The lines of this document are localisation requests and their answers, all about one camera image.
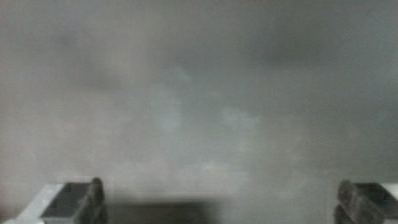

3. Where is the white front drawer box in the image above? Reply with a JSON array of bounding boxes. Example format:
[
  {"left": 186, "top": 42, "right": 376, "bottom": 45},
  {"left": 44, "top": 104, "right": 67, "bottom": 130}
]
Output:
[{"left": 0, "top": 0, "right": 398, "bottom": 224}]

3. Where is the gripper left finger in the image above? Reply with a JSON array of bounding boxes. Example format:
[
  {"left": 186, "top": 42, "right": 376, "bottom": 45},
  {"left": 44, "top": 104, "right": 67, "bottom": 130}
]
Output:
[{"left": 39, "top": 178, "right": 108, "bottom": 224}]

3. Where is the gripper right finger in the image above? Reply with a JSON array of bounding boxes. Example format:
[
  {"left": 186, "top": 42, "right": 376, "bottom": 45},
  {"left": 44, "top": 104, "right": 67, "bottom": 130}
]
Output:
[{"left": 334, "top": 180, "right": 398, "bottom": 224}]

